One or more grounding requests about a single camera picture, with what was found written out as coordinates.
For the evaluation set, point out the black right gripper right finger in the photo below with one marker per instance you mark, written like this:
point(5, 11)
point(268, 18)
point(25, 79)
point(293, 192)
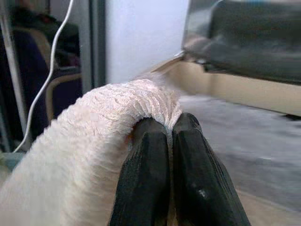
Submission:
point(202, 183)

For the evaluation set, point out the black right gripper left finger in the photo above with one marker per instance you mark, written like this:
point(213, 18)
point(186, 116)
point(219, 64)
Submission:
point(143, 179)

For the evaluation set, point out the pale pink knitted cloth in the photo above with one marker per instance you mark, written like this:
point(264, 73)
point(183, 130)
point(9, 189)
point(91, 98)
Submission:
point(77, 150)

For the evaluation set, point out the person in dark clothes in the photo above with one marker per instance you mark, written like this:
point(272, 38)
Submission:
point(47, 30)

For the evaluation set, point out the chair with beige frame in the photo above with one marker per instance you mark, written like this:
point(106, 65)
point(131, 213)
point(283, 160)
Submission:
point(63, 94)

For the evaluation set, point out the grey door frame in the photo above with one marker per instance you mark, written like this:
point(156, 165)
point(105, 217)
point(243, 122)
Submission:
point(94, 42)

